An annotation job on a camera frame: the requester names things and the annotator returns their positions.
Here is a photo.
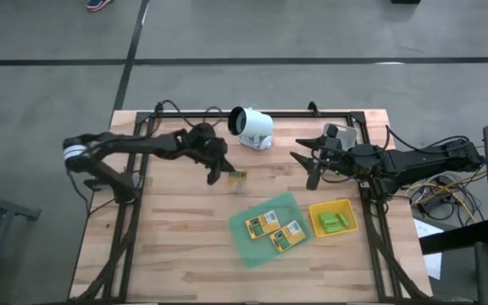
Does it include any yellow crayon box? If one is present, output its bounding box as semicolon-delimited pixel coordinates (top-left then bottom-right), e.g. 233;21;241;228
269;219;308;254
244;210;281;241
227;169;248;187

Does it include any grey plastic bin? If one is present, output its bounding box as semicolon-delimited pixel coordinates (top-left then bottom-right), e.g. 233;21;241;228
320;122;358;152

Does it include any floor cable bundle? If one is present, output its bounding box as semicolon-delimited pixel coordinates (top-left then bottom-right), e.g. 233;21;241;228
404;169;488;224

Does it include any black beam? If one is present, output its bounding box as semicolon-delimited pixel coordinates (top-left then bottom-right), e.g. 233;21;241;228
418;219;488;256

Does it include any dark grey metal stand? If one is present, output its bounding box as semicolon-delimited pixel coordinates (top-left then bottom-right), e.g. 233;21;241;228
0;186;42;305

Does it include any black metal table frame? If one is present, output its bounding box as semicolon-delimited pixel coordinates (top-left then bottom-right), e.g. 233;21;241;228
68;108;434;305

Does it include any person's shoe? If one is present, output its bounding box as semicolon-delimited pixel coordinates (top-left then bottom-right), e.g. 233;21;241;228
86;0;113;13

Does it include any yellow plastic basket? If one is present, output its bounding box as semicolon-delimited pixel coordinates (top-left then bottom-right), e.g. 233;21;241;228
308;198;359;238

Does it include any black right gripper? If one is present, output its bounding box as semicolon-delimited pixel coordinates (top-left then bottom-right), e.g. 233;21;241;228
289;136;383;191

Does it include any white security camera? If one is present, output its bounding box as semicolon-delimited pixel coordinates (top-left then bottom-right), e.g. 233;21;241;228
227;105;275;151

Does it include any green translucent plastic tray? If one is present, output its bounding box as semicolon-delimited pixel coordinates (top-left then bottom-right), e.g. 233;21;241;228
227;191;314;270

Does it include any white paper sheet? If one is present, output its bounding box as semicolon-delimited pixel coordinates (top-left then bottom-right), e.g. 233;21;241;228
413;218;444;280

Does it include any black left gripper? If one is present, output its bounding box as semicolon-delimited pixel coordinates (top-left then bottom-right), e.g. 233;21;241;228
186;122;239;186

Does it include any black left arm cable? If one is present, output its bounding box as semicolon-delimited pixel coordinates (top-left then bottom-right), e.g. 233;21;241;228
153;99;225;129

